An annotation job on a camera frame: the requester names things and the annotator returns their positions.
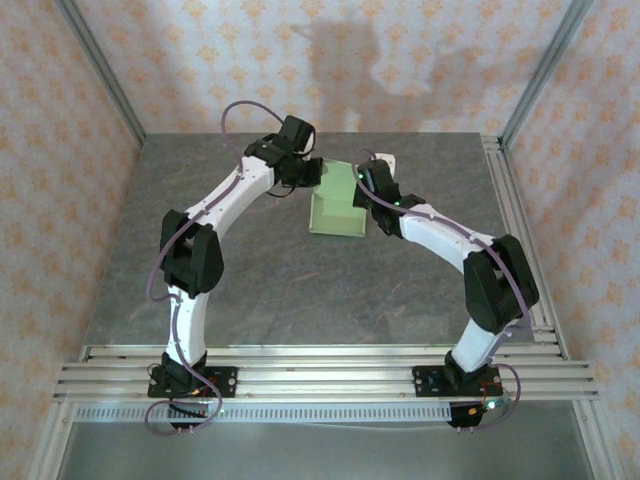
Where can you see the green paper box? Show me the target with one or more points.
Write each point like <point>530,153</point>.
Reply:
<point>337,215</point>

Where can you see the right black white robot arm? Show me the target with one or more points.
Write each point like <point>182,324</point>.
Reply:
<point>500,285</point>

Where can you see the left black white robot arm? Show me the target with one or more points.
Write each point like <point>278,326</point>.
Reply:
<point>192,255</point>

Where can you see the black controller board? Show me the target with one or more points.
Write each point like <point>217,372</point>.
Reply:
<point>465,417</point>

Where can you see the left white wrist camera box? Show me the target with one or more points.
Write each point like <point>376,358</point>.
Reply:
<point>312,142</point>

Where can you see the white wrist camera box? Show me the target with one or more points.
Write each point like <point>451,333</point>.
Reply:
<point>312,142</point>
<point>386,161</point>

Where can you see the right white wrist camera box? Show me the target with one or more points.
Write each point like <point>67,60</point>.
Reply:
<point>386,161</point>

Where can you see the aluminium side rail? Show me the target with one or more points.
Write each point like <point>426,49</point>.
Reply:
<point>501,175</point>

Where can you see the narrow aluminium edge rail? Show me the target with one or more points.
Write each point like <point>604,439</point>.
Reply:
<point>325,352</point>

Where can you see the wide aluminium mounting rail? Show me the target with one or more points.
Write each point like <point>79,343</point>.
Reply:
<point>325,385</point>

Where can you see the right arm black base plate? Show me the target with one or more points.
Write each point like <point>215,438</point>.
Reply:
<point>425,382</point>

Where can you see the aluminium frame post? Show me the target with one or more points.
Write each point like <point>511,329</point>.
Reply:
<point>550,65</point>
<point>100,65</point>

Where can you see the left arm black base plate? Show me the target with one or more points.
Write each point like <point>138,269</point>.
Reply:
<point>227,382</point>

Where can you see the short aluminium frame leg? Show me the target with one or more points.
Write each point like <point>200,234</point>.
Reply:
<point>599,440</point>
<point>52,440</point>

